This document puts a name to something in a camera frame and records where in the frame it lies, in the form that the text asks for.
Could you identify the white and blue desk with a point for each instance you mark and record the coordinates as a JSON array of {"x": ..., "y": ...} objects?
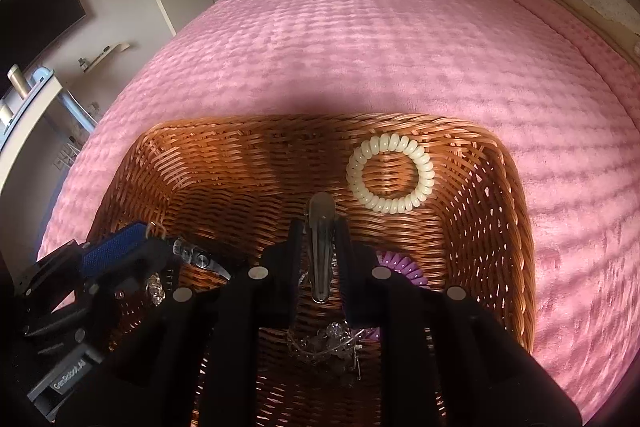
[{"x": 35, "y": 112}]

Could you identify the crystal-tipped metal hairpin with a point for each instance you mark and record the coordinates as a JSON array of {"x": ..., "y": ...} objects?
[{"x": 205, "y": 261}]

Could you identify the gold thermos bottle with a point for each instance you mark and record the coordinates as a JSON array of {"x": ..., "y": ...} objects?
[{"x": 19, "y": 82}]

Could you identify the woven wicker basket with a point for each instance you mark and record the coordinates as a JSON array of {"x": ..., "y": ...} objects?
[{"x": 240, "y": 167}]

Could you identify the black wall television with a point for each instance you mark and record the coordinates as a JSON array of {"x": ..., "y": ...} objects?
[{"x": 35, "y": 17}]

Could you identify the clear crystal bead strand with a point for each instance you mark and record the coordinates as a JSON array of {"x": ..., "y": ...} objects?
[{"x": 156, "y": 291}]

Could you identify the small blue desk item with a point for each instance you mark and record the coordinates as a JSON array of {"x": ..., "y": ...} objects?
[{"x": 42, "y": 76}]

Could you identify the metal hair clip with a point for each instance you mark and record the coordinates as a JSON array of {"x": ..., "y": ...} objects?
[{"x": 320, "y": 247}]

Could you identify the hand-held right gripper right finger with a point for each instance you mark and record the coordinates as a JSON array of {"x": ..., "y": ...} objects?
[{"x": 360, "y": 287}]

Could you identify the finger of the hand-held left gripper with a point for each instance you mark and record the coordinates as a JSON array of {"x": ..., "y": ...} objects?
[{"x": 112, "y": 247}]

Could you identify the small wooden wall shelf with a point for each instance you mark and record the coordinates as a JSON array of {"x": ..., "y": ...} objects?
[{"x": 107, "y": 54}]

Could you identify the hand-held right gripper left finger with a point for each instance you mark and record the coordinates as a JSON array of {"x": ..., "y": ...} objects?
[{"x": 280, "y": 277}]

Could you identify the pink plush blanket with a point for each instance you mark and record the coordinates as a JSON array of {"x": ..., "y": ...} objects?
[{"x": 350, "y": 47}]

